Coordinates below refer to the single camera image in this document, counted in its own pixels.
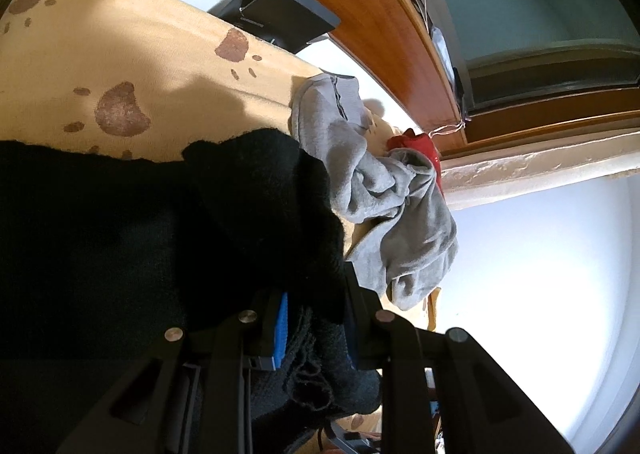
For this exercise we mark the beige curtain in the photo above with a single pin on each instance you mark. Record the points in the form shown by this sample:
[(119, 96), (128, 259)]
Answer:
[(525, 164)]

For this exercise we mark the red cloth item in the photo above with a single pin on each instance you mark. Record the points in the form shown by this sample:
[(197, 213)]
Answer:
[(422, 146)]

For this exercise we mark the black knit sweater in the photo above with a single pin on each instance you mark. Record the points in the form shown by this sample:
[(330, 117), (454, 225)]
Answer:
[(125, 234)]

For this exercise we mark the grey garment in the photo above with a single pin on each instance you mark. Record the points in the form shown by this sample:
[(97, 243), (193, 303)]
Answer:
[(400, 234)]

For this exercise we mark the flat black cardboard box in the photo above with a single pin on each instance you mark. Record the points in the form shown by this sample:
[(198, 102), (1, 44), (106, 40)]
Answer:
[(280, 16)]

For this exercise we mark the paw print beige blanket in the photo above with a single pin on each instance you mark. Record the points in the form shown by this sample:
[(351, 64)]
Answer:
[(125, 49)]

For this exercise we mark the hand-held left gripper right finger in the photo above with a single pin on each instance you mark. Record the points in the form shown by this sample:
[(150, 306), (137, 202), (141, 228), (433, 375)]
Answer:
[(367, 334)]

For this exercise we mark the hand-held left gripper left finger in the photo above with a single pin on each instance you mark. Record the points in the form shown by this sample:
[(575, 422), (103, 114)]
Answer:
[(281, 329)]

